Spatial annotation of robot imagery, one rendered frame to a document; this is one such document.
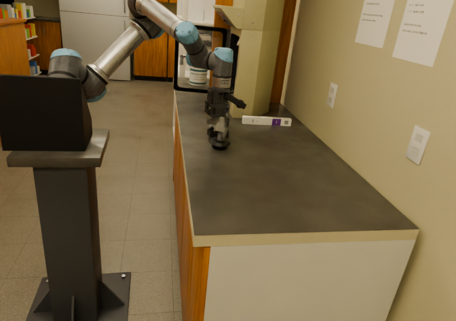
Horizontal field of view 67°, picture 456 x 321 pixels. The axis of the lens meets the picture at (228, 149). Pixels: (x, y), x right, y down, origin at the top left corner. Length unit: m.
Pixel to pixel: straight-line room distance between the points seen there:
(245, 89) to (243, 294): 1.13
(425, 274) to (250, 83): 1.19
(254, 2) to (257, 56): 0.26
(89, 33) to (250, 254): 6.11
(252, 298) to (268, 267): 0.13
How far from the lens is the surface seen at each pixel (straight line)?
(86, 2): 6.81
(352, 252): 1.17
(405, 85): 1.36
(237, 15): 1.84
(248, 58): 1.88
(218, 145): 1.47
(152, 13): 1.50
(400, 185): 1.35
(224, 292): 1.12
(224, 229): 1.00
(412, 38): 1.36
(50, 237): 1.69
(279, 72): 2.33
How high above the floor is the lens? 1.52
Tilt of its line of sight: 23 degrees down
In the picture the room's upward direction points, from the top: 6 degrees clockwise
